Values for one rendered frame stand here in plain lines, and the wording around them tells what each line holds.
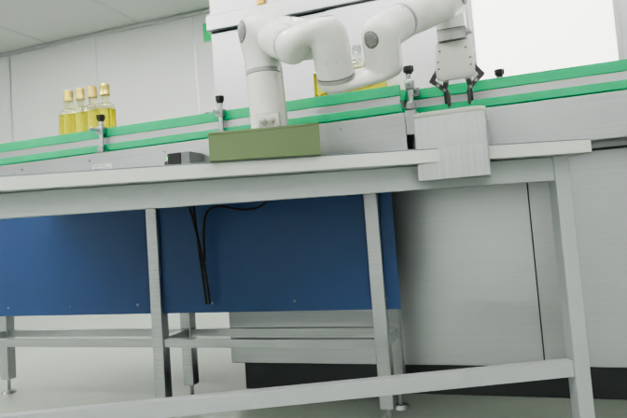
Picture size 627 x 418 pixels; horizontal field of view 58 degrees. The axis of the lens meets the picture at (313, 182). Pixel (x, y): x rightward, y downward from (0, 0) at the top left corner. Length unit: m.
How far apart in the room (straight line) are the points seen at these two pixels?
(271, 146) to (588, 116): 0.87
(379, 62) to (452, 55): 0.33
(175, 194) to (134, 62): 4.87
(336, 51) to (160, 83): 4.83
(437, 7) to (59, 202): 0.99
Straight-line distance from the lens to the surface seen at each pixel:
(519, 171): 1.54
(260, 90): 1.44
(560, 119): 1.70
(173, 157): 1.81
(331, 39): 1.24
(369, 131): 1.65
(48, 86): 6.90
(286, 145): 1.35
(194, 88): 5.78
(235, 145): 1.35
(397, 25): 1.29
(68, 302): 2.20
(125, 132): 2.04
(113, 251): 2.06
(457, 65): 1.57
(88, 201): 1.46
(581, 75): 1.75
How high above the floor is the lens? 0.59
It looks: 4 degrees up
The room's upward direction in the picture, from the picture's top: 4 degrees counter-clockwise
